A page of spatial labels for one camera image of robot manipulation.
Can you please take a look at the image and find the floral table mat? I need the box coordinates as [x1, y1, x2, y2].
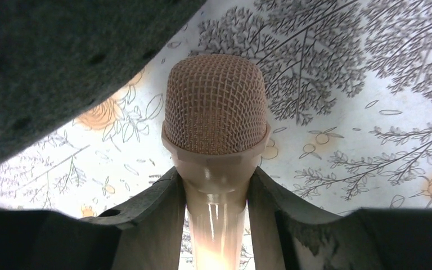
[0, 1, 432, 269]

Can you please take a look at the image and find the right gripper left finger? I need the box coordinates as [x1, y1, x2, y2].
[0, 168, 185, 269]

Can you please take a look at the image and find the beige microphone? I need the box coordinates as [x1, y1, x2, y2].
[161, 54, 271, 269]

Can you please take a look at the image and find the dark dotted hanging cloth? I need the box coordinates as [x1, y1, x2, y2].
[0, 0, 204, 163]

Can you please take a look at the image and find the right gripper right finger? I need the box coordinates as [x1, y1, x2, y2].
[248, 168, 432, 270]

